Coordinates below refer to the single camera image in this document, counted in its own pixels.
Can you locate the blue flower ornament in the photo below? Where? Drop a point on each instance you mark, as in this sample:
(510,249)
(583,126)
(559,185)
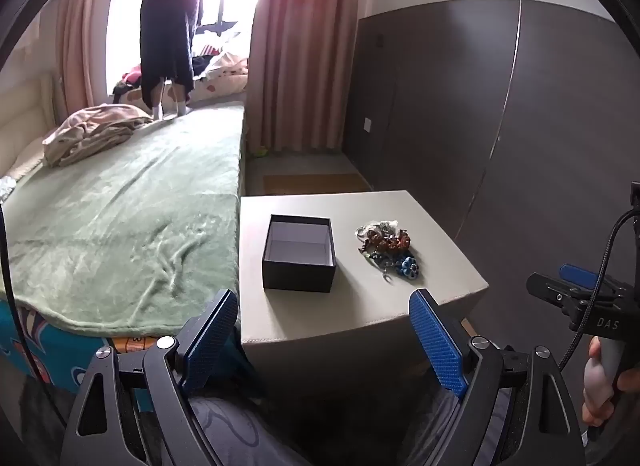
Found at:
(406,266)

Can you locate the floral bedding pile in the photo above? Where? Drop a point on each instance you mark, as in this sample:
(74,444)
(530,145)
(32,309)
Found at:
(220,70)

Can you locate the dark brown wardrobe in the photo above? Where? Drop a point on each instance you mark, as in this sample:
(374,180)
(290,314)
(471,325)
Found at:
(500,120)

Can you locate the pink curtain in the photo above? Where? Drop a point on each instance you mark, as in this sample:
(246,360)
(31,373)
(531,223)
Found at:
(295,45)
(82,40)

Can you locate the person's right hand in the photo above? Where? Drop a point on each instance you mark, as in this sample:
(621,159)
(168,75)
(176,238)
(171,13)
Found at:
(597,411)

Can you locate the silver bangle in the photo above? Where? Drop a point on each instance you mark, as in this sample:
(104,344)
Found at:
(361,233)

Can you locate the white wall socket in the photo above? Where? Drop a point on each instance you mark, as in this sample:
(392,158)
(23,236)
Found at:
(367,124)

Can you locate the clear crystal jewelry piece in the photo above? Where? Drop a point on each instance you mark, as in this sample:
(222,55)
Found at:
(387,225)

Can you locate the black cardboard box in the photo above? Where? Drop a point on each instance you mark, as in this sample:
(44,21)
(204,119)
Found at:
(300,258)

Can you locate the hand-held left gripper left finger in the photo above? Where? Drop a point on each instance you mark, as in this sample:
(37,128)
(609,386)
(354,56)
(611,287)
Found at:
(210,346)

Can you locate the green bed blanket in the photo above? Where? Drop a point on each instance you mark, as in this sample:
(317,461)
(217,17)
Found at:
(125,231)

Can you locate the white padded headboard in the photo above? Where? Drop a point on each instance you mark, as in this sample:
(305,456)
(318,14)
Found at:
(25,120)

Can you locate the white bedside cabinet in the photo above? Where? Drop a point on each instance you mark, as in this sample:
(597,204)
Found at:
(350,316)

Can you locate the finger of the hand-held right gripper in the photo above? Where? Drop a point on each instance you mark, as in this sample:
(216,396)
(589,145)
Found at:
(577,274)
(550,291)

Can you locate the crumpled beige blanket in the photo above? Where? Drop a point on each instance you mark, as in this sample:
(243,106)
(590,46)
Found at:
(90,133)

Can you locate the blue printed bedsheet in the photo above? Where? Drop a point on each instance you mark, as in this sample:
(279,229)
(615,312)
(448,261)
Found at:
(55,351)

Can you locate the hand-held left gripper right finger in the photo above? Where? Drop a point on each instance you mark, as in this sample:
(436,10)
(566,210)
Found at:
(437,346)

